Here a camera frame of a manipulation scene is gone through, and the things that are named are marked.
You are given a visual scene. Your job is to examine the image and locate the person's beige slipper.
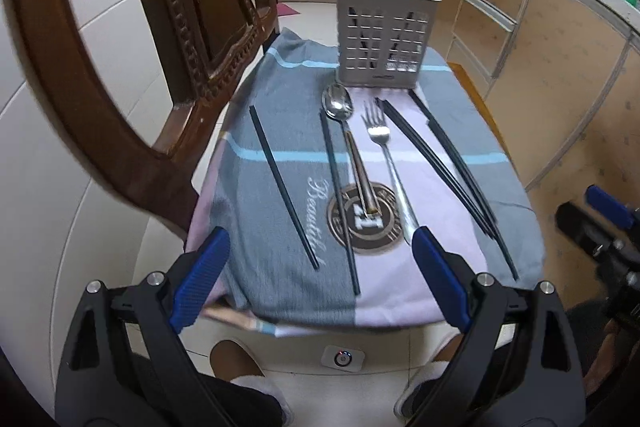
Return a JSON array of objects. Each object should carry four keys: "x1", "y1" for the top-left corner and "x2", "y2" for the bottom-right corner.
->
[
  {"x1": 394, "y1": 347, "x2": 457, "y2": 419},
  {"x1": 210, "y1": 339, "x2": 293, "y2": 427}
]

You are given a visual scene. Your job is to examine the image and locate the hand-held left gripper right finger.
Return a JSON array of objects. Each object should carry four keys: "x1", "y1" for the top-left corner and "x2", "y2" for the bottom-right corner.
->
[{"x1": 405, "y1": 226, "x2": 587, "y2": 427}]

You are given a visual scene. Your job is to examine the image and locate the carved wooden chair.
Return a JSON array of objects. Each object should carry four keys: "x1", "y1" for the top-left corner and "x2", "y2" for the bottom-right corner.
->
[{"x1": 0, "y1": 0, "x2": 281, "y2": 243}]

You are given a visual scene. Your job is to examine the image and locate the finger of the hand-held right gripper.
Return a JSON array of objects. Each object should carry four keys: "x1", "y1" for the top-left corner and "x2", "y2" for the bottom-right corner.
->
[
  {"x1": 556, "y1": 202, "x2": 618, "y2": 259},
  {"x1": 586, "y1": 185, "x2": 640, "y2": 230}
]

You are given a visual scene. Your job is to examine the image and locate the white button device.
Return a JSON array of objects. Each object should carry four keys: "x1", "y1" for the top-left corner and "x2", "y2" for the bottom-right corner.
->
[{"x1": 320, "y1": 345, "x2": 366, "y2": 373}]

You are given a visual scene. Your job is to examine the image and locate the grey slotted utensil holder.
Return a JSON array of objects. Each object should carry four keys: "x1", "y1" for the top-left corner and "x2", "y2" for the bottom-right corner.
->
[{"x1": 333, "y1": 0, "x2": 443, "y2": 88}]

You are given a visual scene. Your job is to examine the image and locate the grey and pink printed towel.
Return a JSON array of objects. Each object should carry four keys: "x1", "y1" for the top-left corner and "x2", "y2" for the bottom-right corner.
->
[{"x1": 185, "y1": 27, "x2": 546, "y2": 339}]

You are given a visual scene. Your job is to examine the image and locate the person's leg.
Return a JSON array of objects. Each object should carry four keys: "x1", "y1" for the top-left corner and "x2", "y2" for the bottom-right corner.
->
[{"x1": 197, "y1": 374, "x2": 283, "y2": 427}]

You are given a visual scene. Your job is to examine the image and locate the metal spoon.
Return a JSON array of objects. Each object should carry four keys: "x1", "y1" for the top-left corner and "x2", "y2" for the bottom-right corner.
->
[{"x1": 322, "y1": 83, "x2": 381, "y2": 215}]

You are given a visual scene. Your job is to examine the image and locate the metal fork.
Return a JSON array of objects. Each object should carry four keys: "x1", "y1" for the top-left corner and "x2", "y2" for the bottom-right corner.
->
[{"x1": 361, "y1": 99, "x2": 421, "y2": 233}]

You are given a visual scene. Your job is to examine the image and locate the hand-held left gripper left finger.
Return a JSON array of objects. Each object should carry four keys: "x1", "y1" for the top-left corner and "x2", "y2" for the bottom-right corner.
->
[{"x1": 54, "y1": 226, "x2": 236, "y2": 427}]

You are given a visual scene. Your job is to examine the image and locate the person's right hand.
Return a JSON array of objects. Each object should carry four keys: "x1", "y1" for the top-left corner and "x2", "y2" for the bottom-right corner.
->
[{"x1": 599, "y1": 322, "x2": 640, "y2": 403}]

